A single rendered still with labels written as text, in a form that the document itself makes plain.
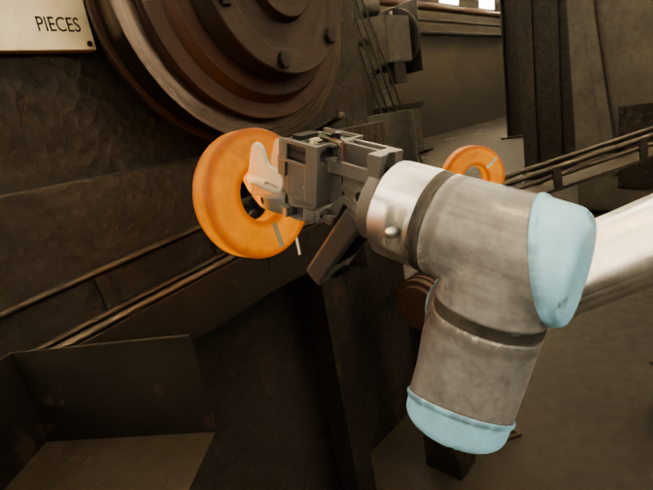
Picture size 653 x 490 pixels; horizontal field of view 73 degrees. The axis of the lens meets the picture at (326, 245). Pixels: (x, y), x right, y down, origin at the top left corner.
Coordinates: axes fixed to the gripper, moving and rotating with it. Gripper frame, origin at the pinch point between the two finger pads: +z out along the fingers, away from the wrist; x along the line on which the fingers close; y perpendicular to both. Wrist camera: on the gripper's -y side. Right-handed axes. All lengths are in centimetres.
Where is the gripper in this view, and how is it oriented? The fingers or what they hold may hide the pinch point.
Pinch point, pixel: (252, 178)
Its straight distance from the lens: 55.7
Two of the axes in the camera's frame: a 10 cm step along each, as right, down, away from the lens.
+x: -6.6, 3.2, -6.8
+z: -7.5, -3.2, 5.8
